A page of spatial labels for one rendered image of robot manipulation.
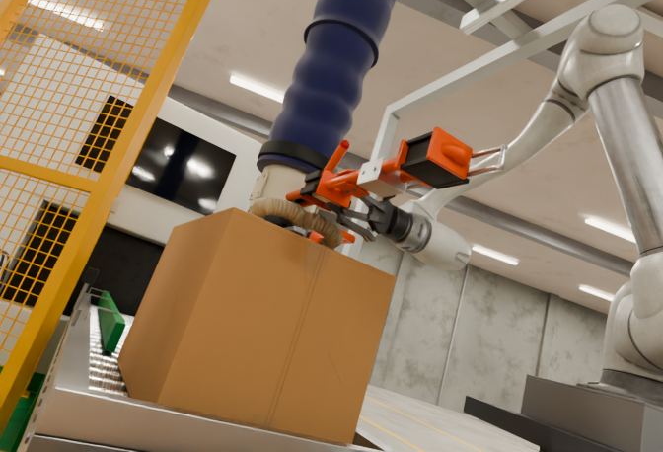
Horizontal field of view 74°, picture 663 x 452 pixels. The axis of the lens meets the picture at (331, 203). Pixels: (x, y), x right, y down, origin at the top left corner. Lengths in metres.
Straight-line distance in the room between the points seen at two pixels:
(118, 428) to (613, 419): 0.82
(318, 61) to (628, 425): 1.05
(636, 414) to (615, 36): 0.72
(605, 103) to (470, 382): 12.58
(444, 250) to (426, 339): 11.75
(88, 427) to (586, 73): 1.13
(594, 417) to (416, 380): 11.82
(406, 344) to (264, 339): 11.78
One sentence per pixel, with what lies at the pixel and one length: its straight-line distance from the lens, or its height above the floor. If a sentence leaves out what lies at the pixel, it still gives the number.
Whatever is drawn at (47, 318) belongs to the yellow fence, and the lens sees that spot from 1.49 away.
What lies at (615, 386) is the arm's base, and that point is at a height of 0.86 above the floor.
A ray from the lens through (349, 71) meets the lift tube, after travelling 1.28.
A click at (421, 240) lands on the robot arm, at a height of 1.05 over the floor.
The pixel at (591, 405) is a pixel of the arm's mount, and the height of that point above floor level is 0.81.
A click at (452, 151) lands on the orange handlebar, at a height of 1.07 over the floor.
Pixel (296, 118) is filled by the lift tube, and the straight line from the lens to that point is 1.19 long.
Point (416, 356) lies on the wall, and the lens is 12.72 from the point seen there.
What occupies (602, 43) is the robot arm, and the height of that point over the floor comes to 1.51.
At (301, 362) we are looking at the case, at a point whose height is 0.72.
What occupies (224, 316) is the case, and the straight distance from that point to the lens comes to 0.82.
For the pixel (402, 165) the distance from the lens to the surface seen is 0.68.
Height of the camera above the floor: 0.78
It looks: 16 degrees up
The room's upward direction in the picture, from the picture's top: 18 degrees clockwise
